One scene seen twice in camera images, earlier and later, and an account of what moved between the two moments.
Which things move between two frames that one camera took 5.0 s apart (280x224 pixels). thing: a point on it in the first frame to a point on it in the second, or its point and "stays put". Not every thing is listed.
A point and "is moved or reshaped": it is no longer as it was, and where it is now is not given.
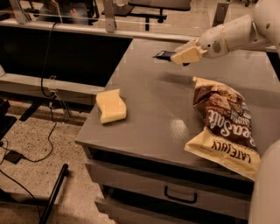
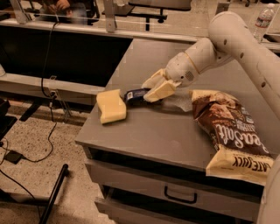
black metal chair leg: x=51 y=199 stays put
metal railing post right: x=220 y=14 stays put
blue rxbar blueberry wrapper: x=166 y=55 to x=136 y=97
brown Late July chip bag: x=227 y=134 is moved or reshaped
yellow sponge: x=111 y=105 stays put
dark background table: x=151 y=10 stays put
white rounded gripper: x=212 y=43 to x=182 y=71
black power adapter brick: x=13 y=157 stays put
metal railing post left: x=19 y=11 stays put
